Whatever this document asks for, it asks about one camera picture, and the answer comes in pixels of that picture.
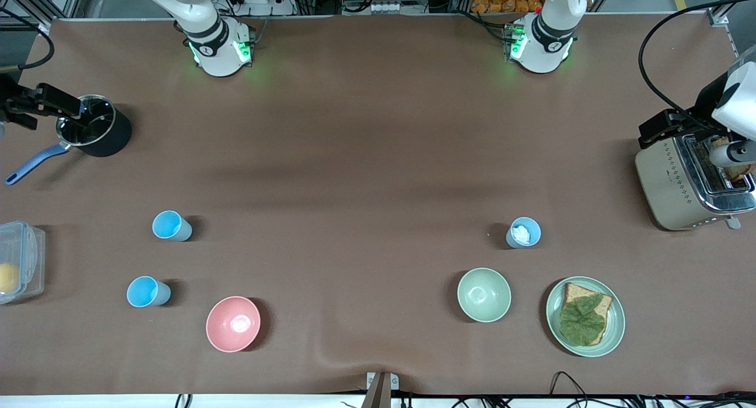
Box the blue plastic cup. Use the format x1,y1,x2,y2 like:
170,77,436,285
152,210,193,242
126,276,172,308

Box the blue cup with white tissue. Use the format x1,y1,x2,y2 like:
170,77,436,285
506,217,542,249

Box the beige and chrome toaster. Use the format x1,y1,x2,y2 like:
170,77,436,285
635,130,756,231

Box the dark toast slice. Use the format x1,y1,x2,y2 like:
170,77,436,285
711,136,755,182

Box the clear plastic food container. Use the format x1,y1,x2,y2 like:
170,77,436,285
0,220,47,305

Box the yellow food piece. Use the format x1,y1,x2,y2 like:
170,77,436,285
0,262,20,294

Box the brown bread slice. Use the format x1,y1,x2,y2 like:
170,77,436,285
562,282,614,346

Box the green plate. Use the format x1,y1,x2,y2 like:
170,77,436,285
545,276,626,358

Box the green lettuce leaf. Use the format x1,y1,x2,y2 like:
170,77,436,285
559,294,607,346

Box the green bowl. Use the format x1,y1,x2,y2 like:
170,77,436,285
457,267,512,323

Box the pink bowl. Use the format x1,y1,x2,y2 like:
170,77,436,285
206,296,262,353

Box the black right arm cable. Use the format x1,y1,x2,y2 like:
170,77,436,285
17,35,55,72

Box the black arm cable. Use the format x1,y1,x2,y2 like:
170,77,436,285
17,35,55,72
637,0,756,131

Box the black pot with blue handle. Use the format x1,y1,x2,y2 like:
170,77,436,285
5,94,133,186

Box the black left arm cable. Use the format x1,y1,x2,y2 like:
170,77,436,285
637,0,756,131

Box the black looped floor cable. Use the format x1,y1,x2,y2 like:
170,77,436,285
549,371,592,398

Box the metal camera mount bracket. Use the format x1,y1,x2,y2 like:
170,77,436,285
361,371,400,408

